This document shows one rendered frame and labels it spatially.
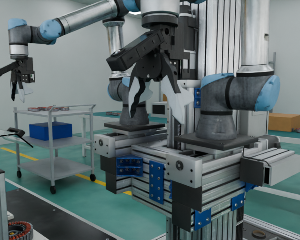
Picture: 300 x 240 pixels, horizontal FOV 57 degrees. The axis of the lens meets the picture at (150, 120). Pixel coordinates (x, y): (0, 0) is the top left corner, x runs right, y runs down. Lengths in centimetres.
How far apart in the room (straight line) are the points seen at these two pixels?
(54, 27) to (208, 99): 67
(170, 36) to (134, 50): 11
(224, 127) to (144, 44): 57
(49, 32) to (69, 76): 610
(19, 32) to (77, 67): 613
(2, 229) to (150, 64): 45
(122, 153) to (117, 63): 87
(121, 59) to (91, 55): 725
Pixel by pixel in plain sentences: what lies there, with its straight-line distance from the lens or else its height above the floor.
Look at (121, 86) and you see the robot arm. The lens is 140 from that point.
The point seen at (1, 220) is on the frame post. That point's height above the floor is 95.
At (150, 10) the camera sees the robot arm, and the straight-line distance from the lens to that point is 54.
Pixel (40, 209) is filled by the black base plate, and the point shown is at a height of 77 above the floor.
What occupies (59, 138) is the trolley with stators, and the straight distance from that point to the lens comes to 379.
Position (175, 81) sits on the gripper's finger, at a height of 123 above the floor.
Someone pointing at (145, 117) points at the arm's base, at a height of 107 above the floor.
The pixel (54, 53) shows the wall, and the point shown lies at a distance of 712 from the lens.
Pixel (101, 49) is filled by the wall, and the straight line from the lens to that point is 797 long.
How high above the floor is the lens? 122
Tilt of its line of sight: 7 degrees down
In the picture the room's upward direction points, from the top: straight up
